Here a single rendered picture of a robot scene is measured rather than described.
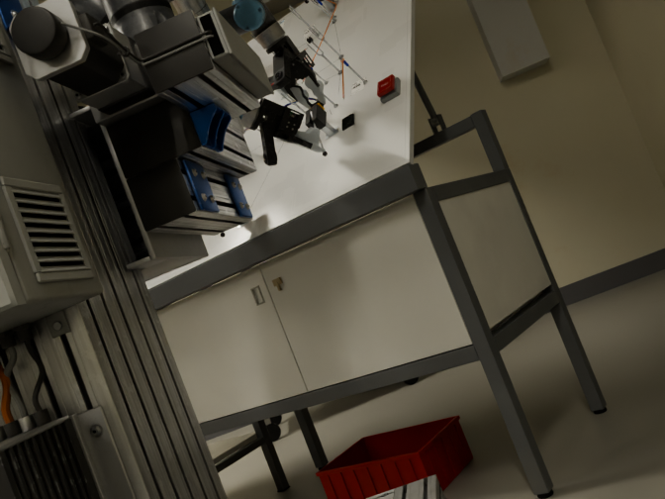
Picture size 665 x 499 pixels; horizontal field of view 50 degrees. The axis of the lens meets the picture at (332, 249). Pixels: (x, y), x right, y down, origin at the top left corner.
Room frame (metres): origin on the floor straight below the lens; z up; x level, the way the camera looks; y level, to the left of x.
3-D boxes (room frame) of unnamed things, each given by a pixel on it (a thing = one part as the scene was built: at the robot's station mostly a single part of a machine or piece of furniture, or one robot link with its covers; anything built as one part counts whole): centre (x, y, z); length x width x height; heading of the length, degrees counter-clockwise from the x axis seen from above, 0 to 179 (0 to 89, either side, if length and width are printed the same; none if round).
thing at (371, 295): (1.91, -0.01, 0.60); 0.55 x 0.03 x 0.39; 55
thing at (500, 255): (2.32, 0.04, 0.60); 1.17 x 0.58 x 0.40; 55
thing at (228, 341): (2.23, 0.44, 0.60); 0.55 x 0.02 x 0.39; 55
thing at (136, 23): (1.30, 0.17, 1.21); 0.15 x 0.15 x 0.10
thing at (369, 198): (2.06, 0.22, 0.83); 1.18 x 0.05 x 0.06; 55
